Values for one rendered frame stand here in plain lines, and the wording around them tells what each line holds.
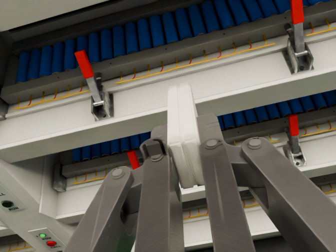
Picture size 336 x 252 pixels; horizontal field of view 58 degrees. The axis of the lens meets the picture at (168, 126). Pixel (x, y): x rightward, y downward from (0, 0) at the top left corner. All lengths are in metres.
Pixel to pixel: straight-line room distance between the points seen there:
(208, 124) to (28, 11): 0.26
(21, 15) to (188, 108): 0.25
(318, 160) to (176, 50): 0.30
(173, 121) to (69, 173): 0.47
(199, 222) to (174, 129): 0.58
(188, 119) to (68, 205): 0.49
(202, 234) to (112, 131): 0.36
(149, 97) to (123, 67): 0.06
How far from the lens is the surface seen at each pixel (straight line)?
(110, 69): 0.45
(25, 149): 0.49
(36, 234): 0.68
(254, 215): 0.72
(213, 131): 0.16
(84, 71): 0.41
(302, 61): 0.43
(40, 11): 0.37
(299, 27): 0.41
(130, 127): 0.43
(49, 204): 0.61
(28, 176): 0.58
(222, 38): 0.43
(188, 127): 0.15
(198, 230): 0.72
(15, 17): 0.38
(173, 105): 0.18
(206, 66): 0.43
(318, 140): 0.59
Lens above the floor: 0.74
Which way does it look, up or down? 41 degrees down
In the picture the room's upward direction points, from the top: 20 degrees counter-clockwise
